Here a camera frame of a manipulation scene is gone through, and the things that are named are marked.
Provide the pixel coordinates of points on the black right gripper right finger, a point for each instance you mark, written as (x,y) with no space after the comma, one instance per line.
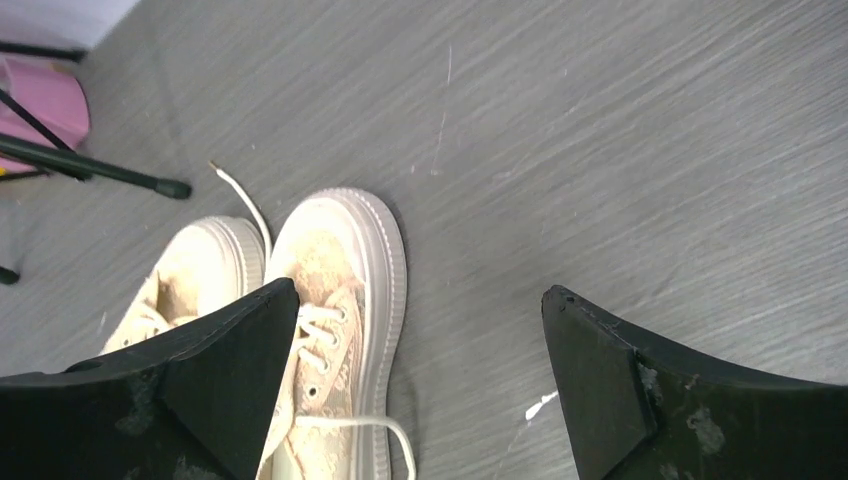
(638,405)

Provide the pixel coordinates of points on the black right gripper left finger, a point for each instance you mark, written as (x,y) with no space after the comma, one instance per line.
(191,403)

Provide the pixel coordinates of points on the beige lace sneaker with laces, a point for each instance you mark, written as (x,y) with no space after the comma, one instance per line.
(343,251)

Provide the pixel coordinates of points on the black tripod music stand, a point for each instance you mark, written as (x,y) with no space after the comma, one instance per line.
(61,158)

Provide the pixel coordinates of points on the pink foam block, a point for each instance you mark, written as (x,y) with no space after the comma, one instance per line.
(52,96)

